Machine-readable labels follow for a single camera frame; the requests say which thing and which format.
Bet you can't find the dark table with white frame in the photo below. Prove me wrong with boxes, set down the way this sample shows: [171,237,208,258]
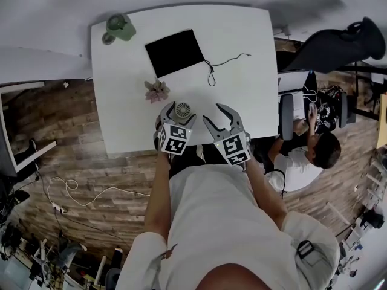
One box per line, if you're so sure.
[0,82,58,178]

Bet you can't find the person's left forearm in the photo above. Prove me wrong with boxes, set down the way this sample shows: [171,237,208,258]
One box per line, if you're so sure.
[144,152,173,244]

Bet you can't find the white floor cable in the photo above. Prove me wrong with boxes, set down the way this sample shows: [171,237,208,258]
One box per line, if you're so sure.
[48,176,151,208]

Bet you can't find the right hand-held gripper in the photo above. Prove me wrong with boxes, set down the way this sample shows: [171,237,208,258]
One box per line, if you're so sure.
[201,103,252,167]

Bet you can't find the person's dark trousers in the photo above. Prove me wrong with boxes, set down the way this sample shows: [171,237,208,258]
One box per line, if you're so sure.
[169,145,212,178]

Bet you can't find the black equipment bag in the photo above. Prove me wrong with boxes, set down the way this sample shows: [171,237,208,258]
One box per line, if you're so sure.
[314,86,348,132]

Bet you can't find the yellow wooden table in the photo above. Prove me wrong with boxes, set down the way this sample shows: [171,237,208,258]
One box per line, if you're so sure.
[376,94,387,149]

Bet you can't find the pink succulent plant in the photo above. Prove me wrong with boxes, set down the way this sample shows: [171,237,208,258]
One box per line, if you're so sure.
[143,77,170,104]

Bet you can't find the black drawstring pouch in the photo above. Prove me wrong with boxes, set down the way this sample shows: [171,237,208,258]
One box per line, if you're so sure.
[145,28,252,87]

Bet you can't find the person's right forearm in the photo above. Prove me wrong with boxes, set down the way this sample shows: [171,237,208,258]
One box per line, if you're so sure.
[245,161,288,232]

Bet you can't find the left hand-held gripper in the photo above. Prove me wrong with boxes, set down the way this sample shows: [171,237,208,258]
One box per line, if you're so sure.
[153,101,197,157]

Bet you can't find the black strap buckle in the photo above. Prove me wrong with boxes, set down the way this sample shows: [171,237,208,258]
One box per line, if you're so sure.
[296,240,317,259]

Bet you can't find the black mesh office chair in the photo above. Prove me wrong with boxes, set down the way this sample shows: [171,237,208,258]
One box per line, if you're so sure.
[277,16,387,141]

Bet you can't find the green drinking bottle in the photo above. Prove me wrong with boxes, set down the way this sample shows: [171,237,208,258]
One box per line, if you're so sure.
[105,13,137,42]

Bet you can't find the person's white shirt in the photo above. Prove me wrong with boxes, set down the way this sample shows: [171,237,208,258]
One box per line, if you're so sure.
[116,164,341,290]

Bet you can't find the silver laptop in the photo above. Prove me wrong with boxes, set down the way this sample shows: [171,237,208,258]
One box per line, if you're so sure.
[277,70,311,123]

